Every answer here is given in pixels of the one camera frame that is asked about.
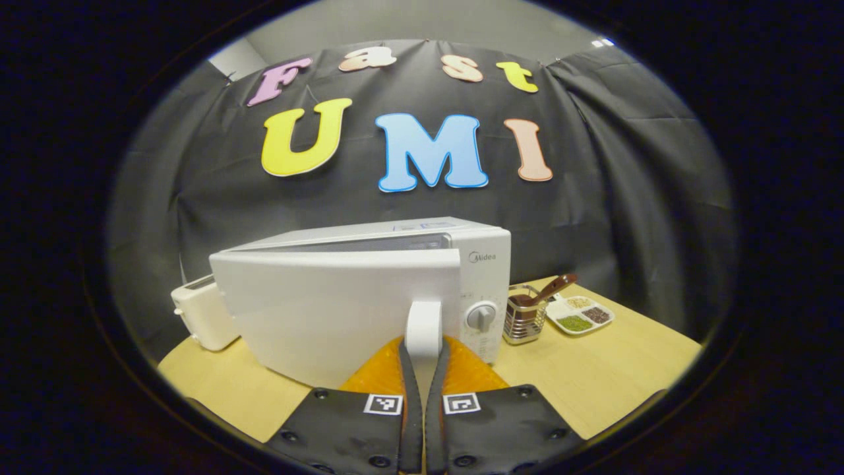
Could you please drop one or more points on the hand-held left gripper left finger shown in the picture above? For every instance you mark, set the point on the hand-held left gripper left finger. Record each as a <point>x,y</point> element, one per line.
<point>410,409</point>

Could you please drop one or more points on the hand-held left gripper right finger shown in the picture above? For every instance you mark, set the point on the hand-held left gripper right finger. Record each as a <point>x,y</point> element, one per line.
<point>435,422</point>

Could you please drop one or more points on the white microwave oven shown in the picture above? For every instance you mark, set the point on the white microwave oven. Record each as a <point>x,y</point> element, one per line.
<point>330,310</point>

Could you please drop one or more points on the white divided dish with beans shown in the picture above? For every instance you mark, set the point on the white divided dish with beans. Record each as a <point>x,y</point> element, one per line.
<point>580,320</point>

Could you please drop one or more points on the white toaster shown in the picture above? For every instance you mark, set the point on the white toaster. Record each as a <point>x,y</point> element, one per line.
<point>204,316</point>

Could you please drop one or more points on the small ceiling light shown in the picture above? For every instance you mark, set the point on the small ceiling light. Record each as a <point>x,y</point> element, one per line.
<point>602,43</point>

